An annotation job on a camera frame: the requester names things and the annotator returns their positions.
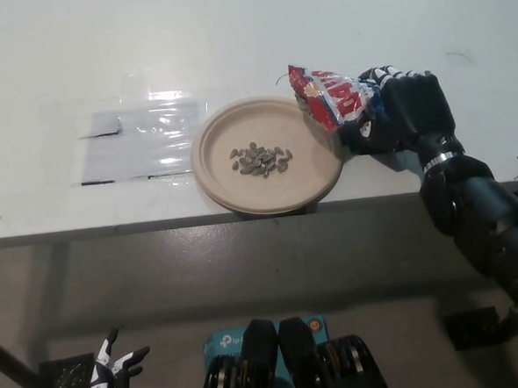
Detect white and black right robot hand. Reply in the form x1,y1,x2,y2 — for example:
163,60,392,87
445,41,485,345
334,61,466,170

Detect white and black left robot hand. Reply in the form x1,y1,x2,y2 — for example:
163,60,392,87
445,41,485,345
76,326,153,388

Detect red blue sunflower seed bag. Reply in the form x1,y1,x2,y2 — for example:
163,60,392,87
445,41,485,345
286,58,388,136

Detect pile of sunflower seeds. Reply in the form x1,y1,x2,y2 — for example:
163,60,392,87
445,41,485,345
227,140,295,177

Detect beige paper plate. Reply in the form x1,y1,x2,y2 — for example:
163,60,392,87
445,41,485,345
185,90,348,219

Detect black table leg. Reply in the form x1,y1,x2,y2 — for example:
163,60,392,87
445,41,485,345
0,329,47,388

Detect teal TP-Link box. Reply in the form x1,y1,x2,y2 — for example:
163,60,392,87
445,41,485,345
200,314,332,388

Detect clear plastic covered grey sheet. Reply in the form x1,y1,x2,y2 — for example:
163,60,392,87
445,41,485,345
75,87,211,186

